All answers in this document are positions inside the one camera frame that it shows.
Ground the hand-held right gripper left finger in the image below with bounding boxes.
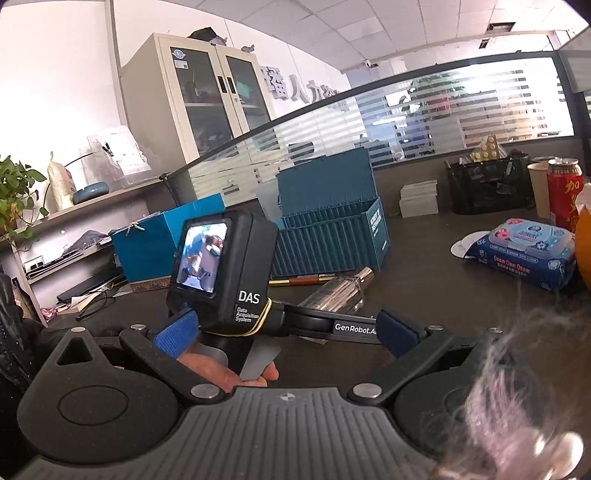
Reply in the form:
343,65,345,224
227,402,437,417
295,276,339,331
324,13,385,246
46,308,227,407

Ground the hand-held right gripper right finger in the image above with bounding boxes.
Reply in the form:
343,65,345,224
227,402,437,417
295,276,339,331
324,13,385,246
347,310,505,406

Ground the clear glass bottle gold cap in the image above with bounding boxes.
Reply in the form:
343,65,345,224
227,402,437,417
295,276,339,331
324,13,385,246
298,267,376,315

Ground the blue container-shaped storage box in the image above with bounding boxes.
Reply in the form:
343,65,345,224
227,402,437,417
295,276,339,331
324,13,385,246
269,148,391,280

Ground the person's left hand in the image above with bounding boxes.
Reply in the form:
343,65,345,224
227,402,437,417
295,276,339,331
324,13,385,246
178,344,280,394

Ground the clear plastic cup green logo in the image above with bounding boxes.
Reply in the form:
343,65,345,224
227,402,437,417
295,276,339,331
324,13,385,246
255,179,283,217

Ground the blue paper gift bag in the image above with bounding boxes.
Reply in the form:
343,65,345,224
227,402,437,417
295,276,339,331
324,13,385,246
110,193,227,283

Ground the round white paper coaster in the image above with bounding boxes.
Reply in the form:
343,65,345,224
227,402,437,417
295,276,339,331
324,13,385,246
450,231,490,260

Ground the white cardboard box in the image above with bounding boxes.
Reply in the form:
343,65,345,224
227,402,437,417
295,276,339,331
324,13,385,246
401,180,438,200
399,196,439,219

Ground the blue wet wipes pack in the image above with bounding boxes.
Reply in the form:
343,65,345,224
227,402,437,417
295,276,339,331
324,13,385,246
464,218,578,292

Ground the beige glass-door cabinet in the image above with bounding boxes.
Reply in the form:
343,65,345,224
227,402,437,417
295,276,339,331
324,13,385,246
121,32,273,162

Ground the clear acrylic organizer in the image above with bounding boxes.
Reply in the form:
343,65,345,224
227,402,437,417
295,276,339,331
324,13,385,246
79,126,155,191

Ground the blue ceramic bowl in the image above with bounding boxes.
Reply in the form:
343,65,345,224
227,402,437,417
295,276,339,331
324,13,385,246
73,181,110,207

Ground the black mesh desk organizer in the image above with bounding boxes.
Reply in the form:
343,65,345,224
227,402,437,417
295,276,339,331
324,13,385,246
444,152,536,215

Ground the white plastic bag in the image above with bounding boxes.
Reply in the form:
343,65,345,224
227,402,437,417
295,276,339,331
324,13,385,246
47,151,77,210

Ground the beige paper cup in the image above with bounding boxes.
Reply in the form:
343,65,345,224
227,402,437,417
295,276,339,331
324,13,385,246
527,161,552,219

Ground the orange round object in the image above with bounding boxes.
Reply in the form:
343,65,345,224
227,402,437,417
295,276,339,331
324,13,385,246
574,182,591,282

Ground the yellow pill blister pack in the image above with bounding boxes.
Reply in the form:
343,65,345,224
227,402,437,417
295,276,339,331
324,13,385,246
471,135,503,162

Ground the frosted glass desk partition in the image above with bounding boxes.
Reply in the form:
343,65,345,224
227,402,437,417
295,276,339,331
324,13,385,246
159,50,578,208

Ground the small leafy vine plant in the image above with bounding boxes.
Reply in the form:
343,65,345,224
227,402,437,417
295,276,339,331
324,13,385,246
0,154,49,241

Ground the red drink can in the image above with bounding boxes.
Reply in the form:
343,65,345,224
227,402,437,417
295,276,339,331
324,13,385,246
547,158,585,232

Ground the black bag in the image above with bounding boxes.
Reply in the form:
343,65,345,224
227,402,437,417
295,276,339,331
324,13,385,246
187,27,228,44

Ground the black cable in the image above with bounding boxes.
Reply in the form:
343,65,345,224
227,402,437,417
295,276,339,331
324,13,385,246
75,288,116,320

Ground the raised white wall lettering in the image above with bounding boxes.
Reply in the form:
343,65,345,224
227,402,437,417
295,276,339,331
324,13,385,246
261,65,342,116

